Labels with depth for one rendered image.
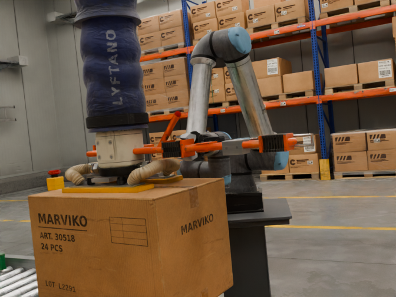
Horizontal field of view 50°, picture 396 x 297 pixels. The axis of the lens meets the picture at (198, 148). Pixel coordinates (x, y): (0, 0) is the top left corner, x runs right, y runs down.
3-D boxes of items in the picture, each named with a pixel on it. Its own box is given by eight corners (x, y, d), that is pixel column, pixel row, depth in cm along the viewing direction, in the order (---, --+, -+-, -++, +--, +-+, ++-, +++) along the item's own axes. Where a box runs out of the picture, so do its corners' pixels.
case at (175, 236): (39, 303, 158) (26, 195, 156) (115, 267, 191) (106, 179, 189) (168, 334, 125) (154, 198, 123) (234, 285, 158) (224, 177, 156)
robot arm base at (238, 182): (219, 189, 234) (218, 171, 234) (254, 188, 234) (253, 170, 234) (221, 193, 215) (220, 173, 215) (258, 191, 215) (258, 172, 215)
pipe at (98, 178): (64, 182, 156) (63, 167, 155) (110, 173, 177) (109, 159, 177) (139, 181, 139) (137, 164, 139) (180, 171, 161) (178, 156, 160)
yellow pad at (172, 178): (98, 185, 171) (96, 172, 170) (114, 181, 179) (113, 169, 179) (169, 184, 154) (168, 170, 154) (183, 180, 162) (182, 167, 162)
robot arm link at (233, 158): (231, 170, 235) (230, 138, 235) (260, 170, 225) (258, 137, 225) (217, 172, 222) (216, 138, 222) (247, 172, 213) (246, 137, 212)
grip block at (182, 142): (160, 159, 143) (158, 141, 143) (176, 155, 152) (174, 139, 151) (181, 158, 139) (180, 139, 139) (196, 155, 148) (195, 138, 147)
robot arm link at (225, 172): (211, 184, 182) (210, 155, 181) (236, 184, 175) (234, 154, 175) (200, 187, 174) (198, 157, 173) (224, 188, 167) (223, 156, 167)
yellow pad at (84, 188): (61, 194, 154) (59, 180, 154) (81, 188, 163) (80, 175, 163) (137, 194, 137) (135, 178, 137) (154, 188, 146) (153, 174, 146)
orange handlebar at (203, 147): (63, 160, 168) (62, 151, 168) (114, 152, 194) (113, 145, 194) (294, 148, 122) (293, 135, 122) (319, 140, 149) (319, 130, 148)
